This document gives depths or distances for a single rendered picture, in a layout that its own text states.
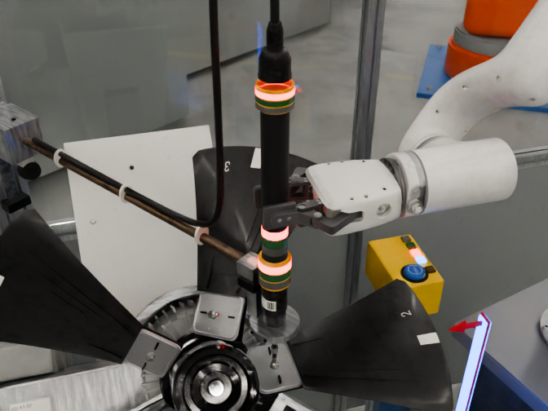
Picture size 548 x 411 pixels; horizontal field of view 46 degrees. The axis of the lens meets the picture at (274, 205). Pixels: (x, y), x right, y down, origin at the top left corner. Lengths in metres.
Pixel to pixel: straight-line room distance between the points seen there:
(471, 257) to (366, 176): 1.31
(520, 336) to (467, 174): 0.63
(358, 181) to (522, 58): 0.24
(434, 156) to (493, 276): 1.40
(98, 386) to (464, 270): 1.34
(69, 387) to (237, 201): 0.38
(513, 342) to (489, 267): 0.79
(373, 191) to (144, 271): 0.52
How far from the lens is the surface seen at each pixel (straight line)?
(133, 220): 1.18
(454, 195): 0.84
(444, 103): 0.92
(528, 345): 1.41
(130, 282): 1.17
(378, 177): 0.81
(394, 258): 1.37
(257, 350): 1.01
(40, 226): 0.91
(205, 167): 1.03
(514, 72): 0.85
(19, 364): 1.11
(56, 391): 1.08
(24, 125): 1.24
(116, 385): 1.07
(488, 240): 2.08
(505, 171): 0.87
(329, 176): 0.81
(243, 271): 0.88
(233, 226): 0.97
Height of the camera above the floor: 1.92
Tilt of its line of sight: 35 degrees down
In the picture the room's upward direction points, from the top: straight up
